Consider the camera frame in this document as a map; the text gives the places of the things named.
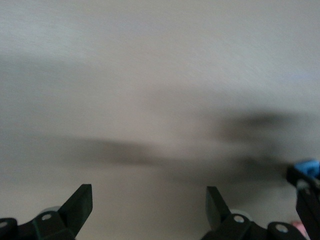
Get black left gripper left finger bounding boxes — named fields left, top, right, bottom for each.
left=32, top=184, right=93, bottom=240

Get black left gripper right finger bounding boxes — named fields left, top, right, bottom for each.
left=201, top=186, right=266, bottom=240

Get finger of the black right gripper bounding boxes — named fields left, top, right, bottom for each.
left=286, top=166, right=320, bottom=240

